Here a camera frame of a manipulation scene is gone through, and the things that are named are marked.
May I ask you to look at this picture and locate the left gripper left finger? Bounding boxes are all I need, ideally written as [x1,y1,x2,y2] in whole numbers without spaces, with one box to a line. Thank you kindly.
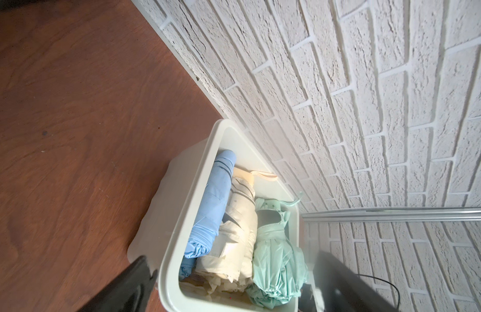
[79,256,158,312]

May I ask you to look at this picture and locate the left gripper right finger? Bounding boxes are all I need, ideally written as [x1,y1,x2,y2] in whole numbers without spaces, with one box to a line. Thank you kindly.
[314,251,399,311]

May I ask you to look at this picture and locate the mint green umbrella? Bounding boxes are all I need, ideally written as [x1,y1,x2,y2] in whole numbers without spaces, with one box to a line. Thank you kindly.
[246,198,308,309]

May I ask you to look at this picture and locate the periwinkle blue umbrella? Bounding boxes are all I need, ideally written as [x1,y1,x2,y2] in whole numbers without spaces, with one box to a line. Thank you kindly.
[179,149,236,281]

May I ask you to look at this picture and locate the beige umbrella black stripes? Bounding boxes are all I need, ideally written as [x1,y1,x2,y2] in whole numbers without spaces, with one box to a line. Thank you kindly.
[192,168,278,293]

